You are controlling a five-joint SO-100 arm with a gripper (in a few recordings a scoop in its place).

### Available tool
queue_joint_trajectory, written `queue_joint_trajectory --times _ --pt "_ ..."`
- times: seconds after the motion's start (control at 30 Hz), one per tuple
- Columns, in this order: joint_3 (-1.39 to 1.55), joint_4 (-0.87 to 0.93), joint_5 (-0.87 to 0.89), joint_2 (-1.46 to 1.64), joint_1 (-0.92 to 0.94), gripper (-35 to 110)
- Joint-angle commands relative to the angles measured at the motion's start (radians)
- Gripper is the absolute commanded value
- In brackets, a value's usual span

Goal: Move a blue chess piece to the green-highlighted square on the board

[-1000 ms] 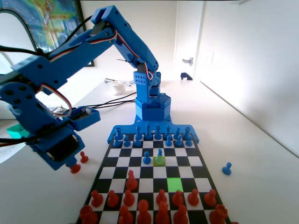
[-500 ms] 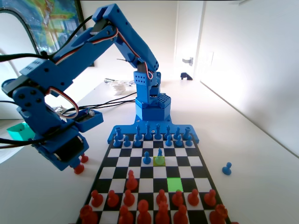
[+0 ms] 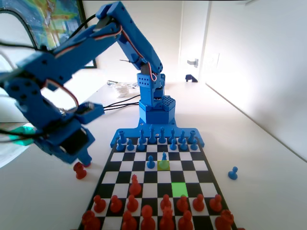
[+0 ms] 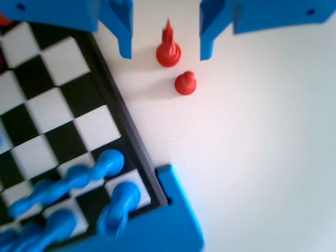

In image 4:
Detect blue chess pawn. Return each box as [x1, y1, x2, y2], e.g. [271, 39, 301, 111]
[49, 165, 92, 195]
[9, 181, 57, 220]
[86, 149, 125, 182]

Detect blue chess rook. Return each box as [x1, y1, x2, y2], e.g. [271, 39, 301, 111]
[96, 181, 142, 238]

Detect blue chess bishop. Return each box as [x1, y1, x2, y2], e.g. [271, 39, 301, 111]
[15, 209, 78, 252]

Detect black white chessboard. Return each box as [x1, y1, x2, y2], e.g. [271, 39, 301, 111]
[0, 20, 169, 232]

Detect blue arm base plate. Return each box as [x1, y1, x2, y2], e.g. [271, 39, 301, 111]
[59, 164, 206, 252]

